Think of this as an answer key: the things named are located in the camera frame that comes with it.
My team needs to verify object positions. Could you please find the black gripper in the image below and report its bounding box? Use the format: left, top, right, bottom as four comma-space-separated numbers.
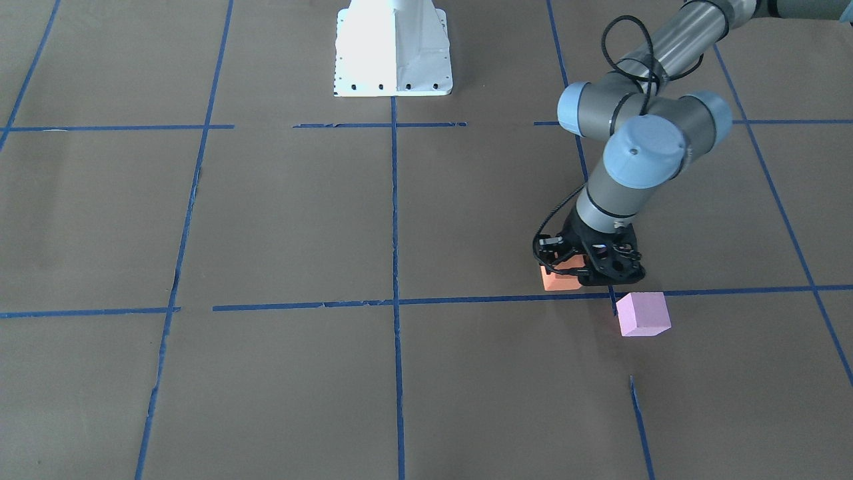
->
554, 212, 637, 277

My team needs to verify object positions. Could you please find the orange foam cube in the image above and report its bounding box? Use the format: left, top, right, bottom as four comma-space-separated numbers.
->
540, 255, 584, 291

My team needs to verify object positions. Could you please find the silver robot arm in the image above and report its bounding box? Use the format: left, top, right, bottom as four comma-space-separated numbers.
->
531, 1, 851, 286

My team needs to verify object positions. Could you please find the pink foam cube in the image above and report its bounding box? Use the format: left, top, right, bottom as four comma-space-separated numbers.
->
616, 292, 672, 337

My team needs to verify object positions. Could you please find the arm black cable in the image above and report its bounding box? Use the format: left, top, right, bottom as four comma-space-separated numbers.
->
532, 15, 704, 274

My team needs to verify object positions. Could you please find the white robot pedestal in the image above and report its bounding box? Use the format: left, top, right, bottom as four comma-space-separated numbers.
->
333, 1, 454, 97

